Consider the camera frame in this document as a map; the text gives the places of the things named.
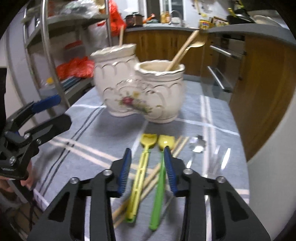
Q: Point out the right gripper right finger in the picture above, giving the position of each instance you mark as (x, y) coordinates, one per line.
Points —
(231, 217)

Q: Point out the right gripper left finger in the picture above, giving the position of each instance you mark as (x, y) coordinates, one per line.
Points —
(64, 218)

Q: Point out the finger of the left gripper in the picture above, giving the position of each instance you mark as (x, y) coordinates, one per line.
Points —
(49, 129)
(45, 104)

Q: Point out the wooden chopstick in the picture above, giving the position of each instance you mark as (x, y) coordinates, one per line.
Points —
(118, 212)
(181, 141)
(121, 35)
(175, 61)

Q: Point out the yellow green plastic spoon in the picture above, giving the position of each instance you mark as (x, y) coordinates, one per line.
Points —
(163, 141)

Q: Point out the gold fork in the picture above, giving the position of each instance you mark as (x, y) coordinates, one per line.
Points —
(199, 41)

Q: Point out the wooden kitchen cabinets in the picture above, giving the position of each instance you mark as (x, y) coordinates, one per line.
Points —
(258, 73)

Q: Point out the kitchen faucet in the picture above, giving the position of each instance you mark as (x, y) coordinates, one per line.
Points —
(176, 20)

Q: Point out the person's left hand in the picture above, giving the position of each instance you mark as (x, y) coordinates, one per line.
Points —
(5, 186)

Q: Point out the silver fork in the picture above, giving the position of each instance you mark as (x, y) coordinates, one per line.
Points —
(218, 162)

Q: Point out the metal storage shelf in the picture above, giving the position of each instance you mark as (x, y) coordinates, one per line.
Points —
(36, 40)

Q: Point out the grey striped table cloth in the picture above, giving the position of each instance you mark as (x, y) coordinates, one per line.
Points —
(203, 135)

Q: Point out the silver flower spoon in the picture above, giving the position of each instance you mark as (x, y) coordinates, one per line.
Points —
(197, 145)

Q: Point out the red hanging plastic bag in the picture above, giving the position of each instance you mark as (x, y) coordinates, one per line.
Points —
(116, 21)

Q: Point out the white ceramic double utensil holder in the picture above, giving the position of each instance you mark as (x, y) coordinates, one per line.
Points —
(127, 86)

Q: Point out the built-in oven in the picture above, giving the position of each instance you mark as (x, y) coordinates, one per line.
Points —
(222, 59)

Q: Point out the yellow oil bottle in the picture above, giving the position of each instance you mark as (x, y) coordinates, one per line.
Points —
(204, 24)

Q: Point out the white bowl on counter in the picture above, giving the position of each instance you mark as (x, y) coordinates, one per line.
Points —
(265, 20)

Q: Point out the black wok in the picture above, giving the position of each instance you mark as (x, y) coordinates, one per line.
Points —
(239, 16)

